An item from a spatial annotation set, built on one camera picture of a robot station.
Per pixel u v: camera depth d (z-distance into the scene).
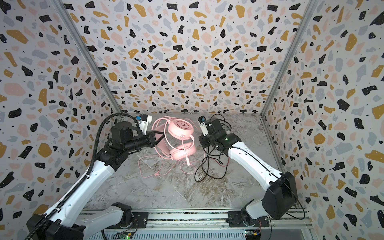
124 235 0.70
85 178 0.44
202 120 0.70
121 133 0.53
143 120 0.63
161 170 0.91
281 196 0.41
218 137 0.59
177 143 1.04
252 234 0.72
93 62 0.90
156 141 0.66
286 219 0.76
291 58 0.88
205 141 0.72
